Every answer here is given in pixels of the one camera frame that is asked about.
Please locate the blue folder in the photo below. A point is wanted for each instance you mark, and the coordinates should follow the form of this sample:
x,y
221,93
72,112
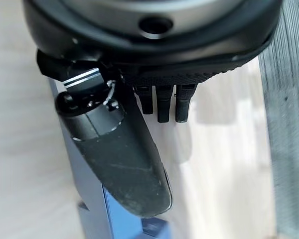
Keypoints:
x,y
120,224

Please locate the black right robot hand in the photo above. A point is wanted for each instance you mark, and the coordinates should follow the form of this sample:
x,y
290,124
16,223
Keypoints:
x,y
129,37

